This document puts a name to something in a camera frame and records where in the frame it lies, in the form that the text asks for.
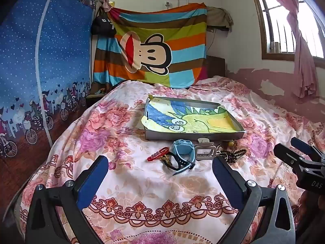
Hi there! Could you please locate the floral bedsheet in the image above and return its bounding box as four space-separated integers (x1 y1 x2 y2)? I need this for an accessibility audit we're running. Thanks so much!
14 76 325 244

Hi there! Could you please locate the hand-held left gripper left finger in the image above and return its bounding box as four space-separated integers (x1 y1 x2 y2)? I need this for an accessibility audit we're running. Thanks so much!
24 155 109 244

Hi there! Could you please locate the beige hanging cloth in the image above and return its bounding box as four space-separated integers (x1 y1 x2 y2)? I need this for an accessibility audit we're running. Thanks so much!
207 6 234 31

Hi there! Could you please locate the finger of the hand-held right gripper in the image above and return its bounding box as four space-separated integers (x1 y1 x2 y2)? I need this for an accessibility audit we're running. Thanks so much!
291 137 325 158
274 143 310 174

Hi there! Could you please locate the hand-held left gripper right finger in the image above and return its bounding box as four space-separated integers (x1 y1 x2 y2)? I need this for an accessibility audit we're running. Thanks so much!
213 155 296 244

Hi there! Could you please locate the pink bundled cloth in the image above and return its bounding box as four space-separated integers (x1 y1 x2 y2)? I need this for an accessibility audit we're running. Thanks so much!
99 0 113 12

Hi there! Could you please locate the blue watch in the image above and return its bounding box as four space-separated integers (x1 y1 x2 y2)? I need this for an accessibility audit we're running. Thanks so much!
170 139 196 176

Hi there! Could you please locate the dark wooden headboard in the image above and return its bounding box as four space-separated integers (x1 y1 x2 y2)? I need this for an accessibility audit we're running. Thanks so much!
205 55 226 78

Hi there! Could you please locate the pink curtain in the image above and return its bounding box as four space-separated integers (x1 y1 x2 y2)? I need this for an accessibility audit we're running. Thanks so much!
256 0 321 99

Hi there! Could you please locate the dark bead necklace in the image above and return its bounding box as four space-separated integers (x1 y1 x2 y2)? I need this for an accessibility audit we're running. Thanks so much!
219 147 247 164

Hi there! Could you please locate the grey cardboard tray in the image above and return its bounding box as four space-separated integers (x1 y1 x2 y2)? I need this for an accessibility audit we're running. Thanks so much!
143 94 246 141

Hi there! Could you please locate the striped monkey blanket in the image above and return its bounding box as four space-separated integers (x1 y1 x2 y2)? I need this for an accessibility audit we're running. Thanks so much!
93 2 209 89

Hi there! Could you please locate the silver metal buckle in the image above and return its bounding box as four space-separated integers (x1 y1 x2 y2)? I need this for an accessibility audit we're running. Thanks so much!
194 138 217 161

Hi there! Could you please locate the crayon drawing paper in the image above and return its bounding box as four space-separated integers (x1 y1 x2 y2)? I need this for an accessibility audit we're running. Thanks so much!
138 95 239 134

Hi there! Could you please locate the brown framed window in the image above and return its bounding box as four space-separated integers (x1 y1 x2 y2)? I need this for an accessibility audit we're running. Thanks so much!
247 0 325 62

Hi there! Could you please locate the black hair tie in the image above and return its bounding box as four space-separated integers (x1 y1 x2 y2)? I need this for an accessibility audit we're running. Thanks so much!
165 153 179 170

